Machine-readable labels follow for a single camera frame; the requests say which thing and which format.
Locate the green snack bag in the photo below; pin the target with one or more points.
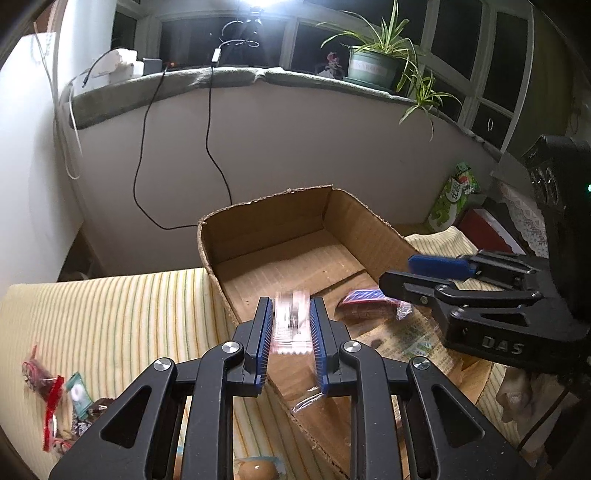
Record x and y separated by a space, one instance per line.
455 198

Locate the purple snack packet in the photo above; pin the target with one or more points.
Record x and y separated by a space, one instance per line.
364 299

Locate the red packet with dark snack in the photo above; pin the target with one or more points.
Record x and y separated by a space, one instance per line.
34 374

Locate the clear pink candy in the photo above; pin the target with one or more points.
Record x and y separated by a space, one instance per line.
291 325

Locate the black patterned snack packet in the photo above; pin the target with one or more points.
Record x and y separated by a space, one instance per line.
94 410

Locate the brown cardboard box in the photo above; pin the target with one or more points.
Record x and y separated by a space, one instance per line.
277 240

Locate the clear candy wrapper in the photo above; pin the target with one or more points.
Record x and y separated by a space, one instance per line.
307 401

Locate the red box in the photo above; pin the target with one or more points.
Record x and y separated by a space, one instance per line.
485 228

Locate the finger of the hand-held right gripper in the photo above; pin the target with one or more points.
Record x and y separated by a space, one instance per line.
436 266
406 288

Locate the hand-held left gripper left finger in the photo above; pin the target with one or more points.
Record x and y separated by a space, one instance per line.
259 341

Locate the white window frame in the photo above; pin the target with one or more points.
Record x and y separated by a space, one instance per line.
288 41

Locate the striped yellow cloth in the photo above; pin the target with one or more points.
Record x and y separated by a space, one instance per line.
138 314

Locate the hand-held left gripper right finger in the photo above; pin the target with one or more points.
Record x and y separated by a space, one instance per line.
319 346

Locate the green printed snack packet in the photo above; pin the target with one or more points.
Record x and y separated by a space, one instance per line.
413 341

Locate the long red-edged snack packet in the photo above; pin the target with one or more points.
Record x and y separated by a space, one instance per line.
51 410

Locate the white power strip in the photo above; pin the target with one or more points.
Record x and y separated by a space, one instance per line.
115 64

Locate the green mint candy packet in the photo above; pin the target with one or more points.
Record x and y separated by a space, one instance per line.
77 394

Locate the potted spider plant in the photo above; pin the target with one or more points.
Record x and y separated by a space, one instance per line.
373 64

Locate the beige crumpled cloth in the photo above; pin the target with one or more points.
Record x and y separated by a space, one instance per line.
512 397

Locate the small pink flower pot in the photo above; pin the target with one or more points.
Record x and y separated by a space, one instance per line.
333 64

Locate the white power adapter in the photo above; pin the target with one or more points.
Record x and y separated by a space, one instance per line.
215 55

